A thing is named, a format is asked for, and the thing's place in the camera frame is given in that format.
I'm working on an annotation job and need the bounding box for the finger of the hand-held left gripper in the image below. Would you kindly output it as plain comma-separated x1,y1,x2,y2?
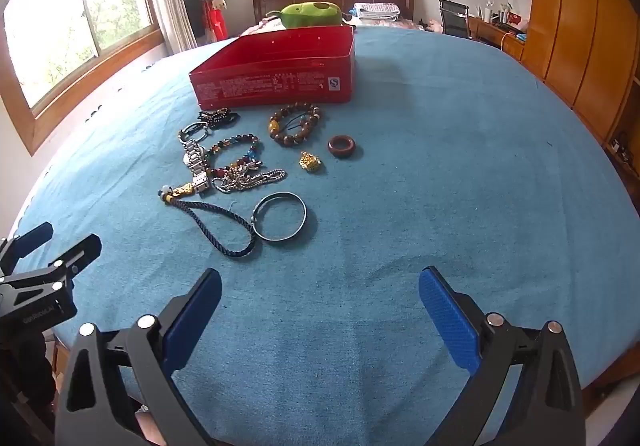
30,233,103,290
0,221,54,277

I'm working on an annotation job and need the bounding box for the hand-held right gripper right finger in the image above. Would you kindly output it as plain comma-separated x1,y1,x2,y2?
418,265,587,446

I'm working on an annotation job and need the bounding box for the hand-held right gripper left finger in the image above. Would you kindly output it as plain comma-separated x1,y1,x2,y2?
54,268,223,446

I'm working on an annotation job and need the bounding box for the dark cord lanyard gold charm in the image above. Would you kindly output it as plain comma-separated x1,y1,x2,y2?
159,182,258,258

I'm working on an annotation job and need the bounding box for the silver metal watch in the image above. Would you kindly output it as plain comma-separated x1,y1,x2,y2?
181,139,214,196

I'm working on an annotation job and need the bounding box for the silver bangle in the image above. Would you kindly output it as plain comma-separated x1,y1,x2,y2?
252,191,307,242

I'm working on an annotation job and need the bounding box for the brown wooden ring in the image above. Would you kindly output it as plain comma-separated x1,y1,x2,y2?
327,135,357,158

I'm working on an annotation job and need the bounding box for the red tin box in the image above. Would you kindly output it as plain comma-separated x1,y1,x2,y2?
188,25,357,112

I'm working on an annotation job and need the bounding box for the large wooden framed window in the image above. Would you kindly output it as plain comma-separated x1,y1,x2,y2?
0,0,167,157

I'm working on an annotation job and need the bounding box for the red garment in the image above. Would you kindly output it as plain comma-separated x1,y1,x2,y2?
207,6,230,43

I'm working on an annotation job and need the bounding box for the wooden desk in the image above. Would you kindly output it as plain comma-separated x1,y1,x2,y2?
467,16,527,62

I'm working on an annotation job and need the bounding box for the black office chair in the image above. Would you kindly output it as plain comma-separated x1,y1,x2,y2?
438,0,474,41

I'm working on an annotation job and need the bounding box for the folded patterned blanket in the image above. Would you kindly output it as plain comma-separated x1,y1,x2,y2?
352,2,402,22

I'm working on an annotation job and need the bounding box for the green plush toy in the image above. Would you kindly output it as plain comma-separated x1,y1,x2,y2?
265,1,346,30

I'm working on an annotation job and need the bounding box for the wooden wardrobe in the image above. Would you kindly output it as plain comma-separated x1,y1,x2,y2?
520,0,640,139

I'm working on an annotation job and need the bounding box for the dark braided ring bracelet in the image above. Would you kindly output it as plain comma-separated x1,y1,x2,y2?
178,122,211,143

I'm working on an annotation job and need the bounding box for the multicolour bead bracelet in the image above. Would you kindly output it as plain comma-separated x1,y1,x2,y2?
202,133,264,179

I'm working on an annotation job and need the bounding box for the black bead bracelet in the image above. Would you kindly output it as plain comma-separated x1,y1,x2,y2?
197,108,242,129

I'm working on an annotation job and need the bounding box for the brown wooden bead bracelet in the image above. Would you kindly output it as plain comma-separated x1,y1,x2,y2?
267,104,323,145

